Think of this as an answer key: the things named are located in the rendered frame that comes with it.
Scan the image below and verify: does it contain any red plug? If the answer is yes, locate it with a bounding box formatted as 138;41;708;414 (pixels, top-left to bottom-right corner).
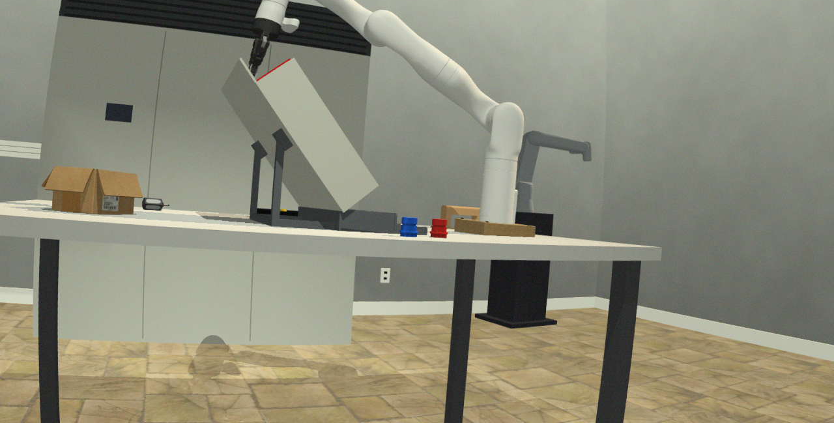
430;218;448;238

